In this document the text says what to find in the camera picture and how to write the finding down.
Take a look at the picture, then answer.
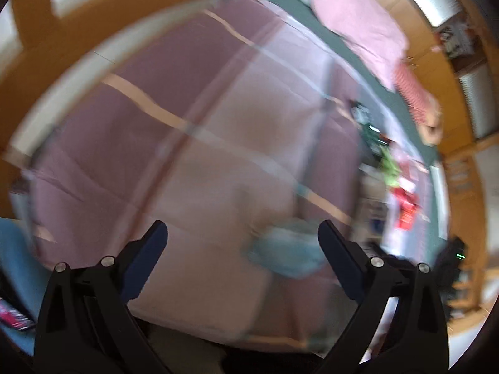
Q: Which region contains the wooden shelf unit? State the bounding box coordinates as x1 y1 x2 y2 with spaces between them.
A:
440 132 499 336

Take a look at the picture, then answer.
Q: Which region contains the red snack wrapper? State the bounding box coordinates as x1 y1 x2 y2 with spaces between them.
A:
392 187 422 230

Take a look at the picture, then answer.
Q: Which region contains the pink patchwork blanket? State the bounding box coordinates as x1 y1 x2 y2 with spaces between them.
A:
12 0 449 355

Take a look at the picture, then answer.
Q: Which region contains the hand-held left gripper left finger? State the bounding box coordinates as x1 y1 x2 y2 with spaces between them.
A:
34 220 169 374

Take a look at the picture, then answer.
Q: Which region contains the dark green bed sheet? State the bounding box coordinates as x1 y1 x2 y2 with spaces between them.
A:
269 0 443 164

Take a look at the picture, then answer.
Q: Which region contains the bright green wrapper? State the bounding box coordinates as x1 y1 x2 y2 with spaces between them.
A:
380 146 402 188

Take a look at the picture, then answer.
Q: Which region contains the pink snack wrapper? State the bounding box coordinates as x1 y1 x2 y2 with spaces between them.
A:
398 156 429 188

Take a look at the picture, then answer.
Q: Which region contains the pink red packet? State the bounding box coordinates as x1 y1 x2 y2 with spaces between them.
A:
0 298 36 333

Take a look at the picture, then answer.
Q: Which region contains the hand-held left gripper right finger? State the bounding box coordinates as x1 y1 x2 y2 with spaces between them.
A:
312 220 451 374

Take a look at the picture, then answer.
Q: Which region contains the light blue cloth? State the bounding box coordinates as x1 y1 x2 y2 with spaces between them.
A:
244 220 332 281

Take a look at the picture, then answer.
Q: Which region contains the black white box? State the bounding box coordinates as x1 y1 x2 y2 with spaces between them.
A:
438 23 474 59

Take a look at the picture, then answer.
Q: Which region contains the blue bin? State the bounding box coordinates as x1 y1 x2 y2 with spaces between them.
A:
0 218 53 359

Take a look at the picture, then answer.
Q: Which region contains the green snack bag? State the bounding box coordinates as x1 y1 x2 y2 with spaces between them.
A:
359 122 390 156

